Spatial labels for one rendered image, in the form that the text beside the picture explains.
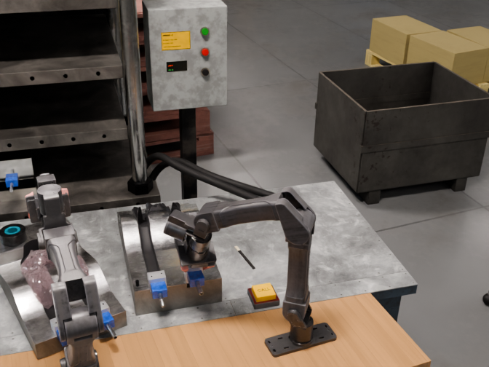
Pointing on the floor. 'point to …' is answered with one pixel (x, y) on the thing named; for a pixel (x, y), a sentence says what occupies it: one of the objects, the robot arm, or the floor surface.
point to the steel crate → (401, 127)
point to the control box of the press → (185, 65)
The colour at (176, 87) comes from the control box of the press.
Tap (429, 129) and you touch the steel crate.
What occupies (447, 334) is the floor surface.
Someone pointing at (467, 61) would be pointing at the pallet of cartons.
